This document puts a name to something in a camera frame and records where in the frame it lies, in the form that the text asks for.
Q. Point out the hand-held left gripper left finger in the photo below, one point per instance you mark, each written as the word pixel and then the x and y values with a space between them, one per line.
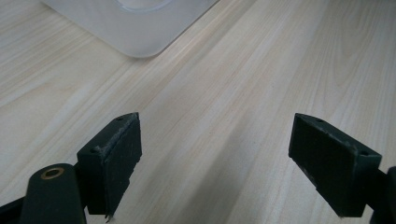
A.
pixel 113 161

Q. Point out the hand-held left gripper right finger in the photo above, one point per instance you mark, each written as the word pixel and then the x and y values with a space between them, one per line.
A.
pixel 333 161

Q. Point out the clear plastic container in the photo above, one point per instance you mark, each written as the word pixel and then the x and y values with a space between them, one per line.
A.
pixel 134 28

